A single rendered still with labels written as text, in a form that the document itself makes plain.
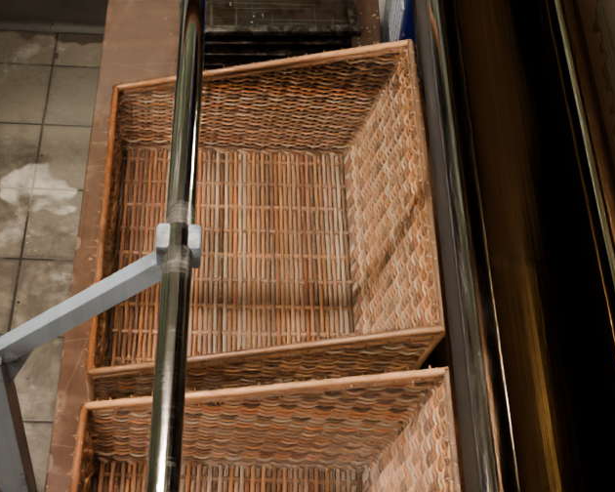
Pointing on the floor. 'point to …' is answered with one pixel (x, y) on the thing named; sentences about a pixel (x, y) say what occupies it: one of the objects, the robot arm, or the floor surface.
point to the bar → (0, 414)
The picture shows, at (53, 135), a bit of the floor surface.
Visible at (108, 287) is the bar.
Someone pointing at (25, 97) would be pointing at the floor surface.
